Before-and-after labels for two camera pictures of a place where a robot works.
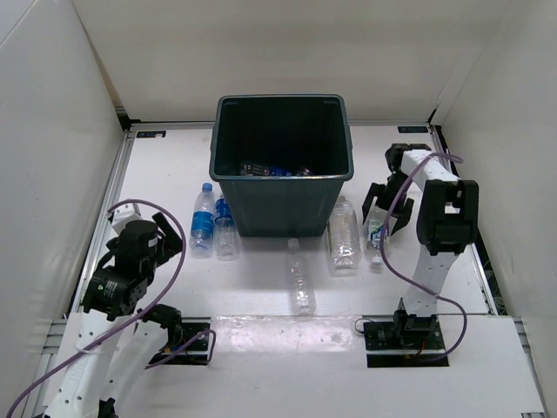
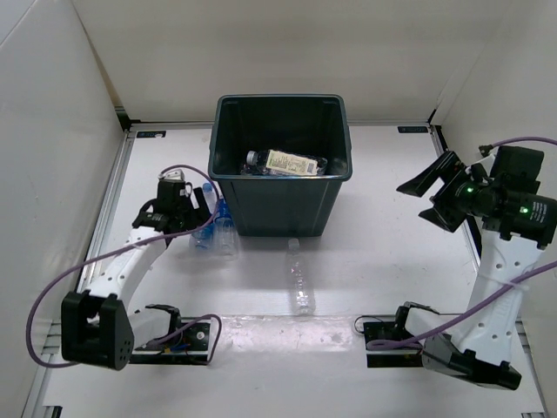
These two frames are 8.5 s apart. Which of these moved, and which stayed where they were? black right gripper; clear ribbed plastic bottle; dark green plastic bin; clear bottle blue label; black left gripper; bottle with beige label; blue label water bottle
Moved: black left gripper; bottle with beige label; black right gripper
Stayed: blue label water bottle; clear bottle blue label; dark green plastic bin; clear ribbed plastic bottle
